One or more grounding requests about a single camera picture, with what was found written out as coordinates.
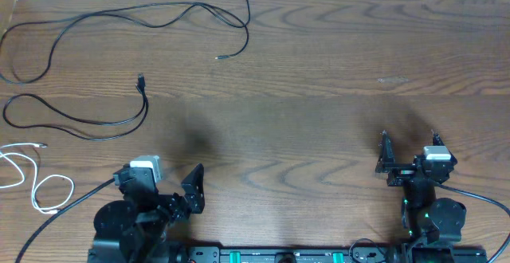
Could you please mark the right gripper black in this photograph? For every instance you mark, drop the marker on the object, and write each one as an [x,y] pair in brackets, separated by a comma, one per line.
[401,174]

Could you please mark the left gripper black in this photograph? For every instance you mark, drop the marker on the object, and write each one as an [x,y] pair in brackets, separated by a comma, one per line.
[183,209]

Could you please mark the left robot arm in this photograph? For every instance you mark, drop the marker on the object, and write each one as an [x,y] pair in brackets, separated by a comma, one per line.
[134,229]

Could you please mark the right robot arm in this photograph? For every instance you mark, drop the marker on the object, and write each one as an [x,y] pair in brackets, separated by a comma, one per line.
[430,220]

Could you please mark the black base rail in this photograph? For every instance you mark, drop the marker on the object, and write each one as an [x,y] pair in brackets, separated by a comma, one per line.
[213,254]

